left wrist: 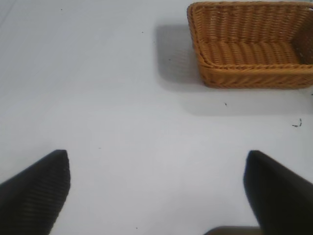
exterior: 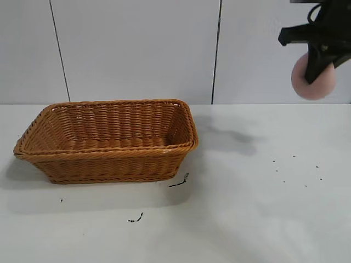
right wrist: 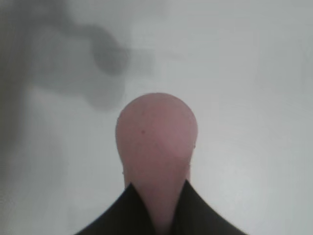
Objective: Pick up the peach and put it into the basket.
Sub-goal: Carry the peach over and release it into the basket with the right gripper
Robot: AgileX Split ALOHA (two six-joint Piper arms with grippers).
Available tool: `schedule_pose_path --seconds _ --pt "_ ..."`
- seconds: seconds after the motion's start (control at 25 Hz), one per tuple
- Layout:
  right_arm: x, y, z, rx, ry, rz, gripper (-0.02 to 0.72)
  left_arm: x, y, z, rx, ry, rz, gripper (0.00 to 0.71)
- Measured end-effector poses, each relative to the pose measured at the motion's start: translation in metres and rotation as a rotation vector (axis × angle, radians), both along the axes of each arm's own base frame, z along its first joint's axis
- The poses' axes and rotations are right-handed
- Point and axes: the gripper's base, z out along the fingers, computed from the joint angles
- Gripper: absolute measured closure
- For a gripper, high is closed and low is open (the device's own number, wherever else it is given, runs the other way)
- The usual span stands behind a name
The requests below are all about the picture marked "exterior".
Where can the pink peach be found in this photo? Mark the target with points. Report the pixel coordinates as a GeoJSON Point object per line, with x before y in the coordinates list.
{"type": "Point", "coordinates": [315, 91]}

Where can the brown woven wicker basket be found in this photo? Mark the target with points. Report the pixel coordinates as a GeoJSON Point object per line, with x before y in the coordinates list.
{"type": "Point", "coordinates": [109, 161]}

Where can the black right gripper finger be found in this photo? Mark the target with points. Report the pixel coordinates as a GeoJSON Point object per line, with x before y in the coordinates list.
{"type": "Point", "coordinates": [344, 60]}
{"type": "Point", "coordinates": [315, 65]}

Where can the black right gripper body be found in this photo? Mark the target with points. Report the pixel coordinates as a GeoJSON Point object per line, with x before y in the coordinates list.
{"type": "Point", "coordinates": [336, 30]}

